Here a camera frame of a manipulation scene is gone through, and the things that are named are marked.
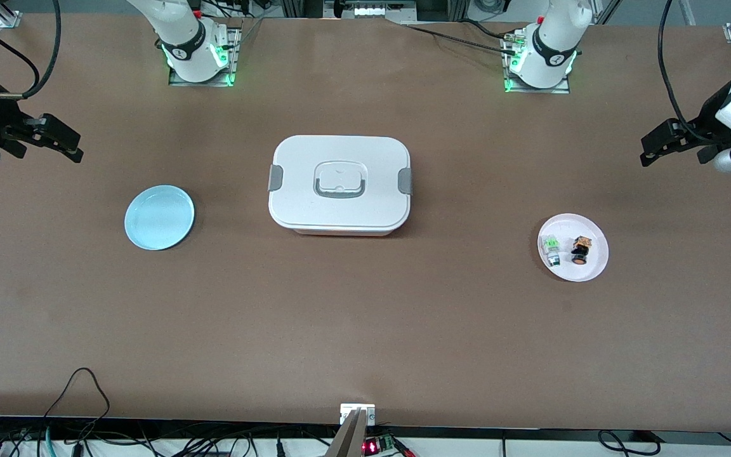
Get long black table cable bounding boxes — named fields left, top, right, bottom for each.
left=404, top=23, right=522, bottom=55

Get black coiled floor cable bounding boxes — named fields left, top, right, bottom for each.
left=597, top=430, right=662, bottom=457

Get white lunch box grey clips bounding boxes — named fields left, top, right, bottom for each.
left=268, top=135, right=413, bottom=237

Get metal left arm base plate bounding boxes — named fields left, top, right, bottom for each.
left=502, top=32, right=571, bottom=95

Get light blue round plate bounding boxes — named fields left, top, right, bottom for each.
left=124, top=185, right=195, bottom=251

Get green push button switch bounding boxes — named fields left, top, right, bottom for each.
left=542, top=234, right=562, bottom=268

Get pale pink round plate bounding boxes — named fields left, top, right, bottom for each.
left=537, top=213, right=609, bottom=282

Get red display circuit module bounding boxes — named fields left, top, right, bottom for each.
left=362, top=435, right=399, bottom=457

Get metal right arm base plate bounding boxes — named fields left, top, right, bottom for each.
left=168, top=19, right=243, bottom=88

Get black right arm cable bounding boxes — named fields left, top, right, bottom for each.
left=0, top=0, right=63, bottom=101

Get orange push button switch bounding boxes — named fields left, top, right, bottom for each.
left=570, top=235, right=593, bottom=265

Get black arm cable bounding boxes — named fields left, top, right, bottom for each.
left=657, top=0, right=706, bottom=140
left=0, top=0, right=63, bottom=101

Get grey metal camera bracket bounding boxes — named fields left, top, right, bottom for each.
left=327, top=403, right=377, bottom=457

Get thin black looped cable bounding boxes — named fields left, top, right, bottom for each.
left=41, top=367, right=111, bottom=457

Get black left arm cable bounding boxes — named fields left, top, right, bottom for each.
left=657, top=0, right=706, bottom=140

